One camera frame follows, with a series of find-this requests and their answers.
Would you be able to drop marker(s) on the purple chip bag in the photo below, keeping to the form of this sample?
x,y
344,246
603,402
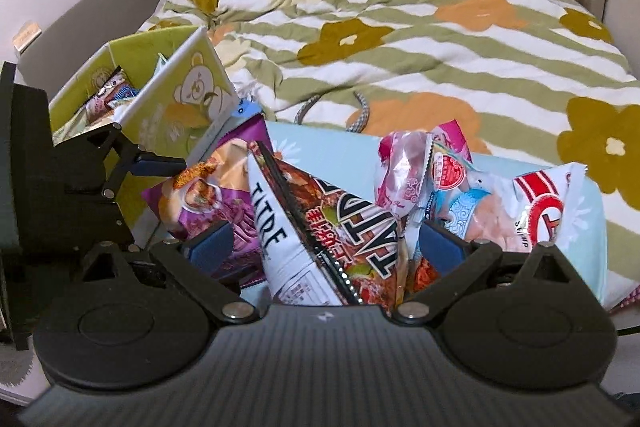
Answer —
x,y
240,142

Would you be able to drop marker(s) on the black and white snack bag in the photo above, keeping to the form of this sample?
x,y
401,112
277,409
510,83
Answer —
x,y
350,227

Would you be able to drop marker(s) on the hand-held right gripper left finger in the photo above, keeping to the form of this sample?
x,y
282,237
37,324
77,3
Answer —
x,y
212,248

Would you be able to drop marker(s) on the red label snack packet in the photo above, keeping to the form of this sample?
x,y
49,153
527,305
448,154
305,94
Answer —
x,y
447,169

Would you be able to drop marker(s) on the yellow-green cardboard box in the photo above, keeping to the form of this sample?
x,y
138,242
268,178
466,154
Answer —
x,y
190,92

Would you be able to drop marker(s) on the blue and red snack packet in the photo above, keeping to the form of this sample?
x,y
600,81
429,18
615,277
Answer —
x,y
122,93

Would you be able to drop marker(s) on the pink snack packet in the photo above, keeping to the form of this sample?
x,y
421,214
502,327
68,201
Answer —
x,y
400,177

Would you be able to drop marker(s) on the pink striped cloth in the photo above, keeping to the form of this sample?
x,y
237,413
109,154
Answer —
x,y
627,299

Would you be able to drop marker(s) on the white and red shrimp packet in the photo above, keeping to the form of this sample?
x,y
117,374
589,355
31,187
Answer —
x,y
545,207

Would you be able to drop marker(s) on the floral striped blanket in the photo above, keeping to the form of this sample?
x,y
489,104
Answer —
x,y
450,67

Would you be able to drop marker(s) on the light blue snack packet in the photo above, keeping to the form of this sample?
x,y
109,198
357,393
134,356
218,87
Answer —
x,y
465,207

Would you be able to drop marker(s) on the white cartoon snack packet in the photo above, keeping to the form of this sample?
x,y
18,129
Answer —
x,y
97,108

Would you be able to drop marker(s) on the wooden wall tag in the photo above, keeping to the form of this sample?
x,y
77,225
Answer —
x,y
26,35

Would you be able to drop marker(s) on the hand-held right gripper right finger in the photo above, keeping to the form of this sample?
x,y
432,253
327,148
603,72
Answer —
x,y
442,248

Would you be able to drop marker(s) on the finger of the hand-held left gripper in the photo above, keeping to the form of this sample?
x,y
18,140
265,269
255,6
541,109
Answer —
x,y
155,168

